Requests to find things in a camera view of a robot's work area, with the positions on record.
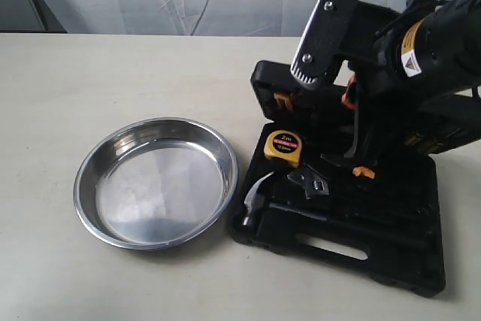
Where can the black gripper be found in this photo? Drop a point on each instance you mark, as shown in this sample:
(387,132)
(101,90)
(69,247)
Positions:
(375,105)

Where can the black adjustable wrench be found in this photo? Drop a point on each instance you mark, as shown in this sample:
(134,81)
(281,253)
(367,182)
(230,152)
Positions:
(311,182)

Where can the black plastic tool case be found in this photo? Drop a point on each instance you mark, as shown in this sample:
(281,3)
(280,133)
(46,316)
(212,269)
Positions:
(297,199)

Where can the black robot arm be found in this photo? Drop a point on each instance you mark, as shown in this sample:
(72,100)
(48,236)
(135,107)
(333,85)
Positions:
(416,75)

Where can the yellow tape measure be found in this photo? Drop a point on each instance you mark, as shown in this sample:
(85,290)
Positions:
(285,145)

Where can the yellow utility knife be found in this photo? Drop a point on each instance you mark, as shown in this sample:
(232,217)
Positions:
(283,101)

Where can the steel claw hammer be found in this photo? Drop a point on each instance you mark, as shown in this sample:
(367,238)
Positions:
(256,203)

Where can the round stainless steel pan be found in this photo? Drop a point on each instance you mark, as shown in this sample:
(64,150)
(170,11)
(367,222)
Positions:
(155,184)

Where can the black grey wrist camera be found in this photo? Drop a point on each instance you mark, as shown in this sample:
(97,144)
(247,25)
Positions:
(318,57)

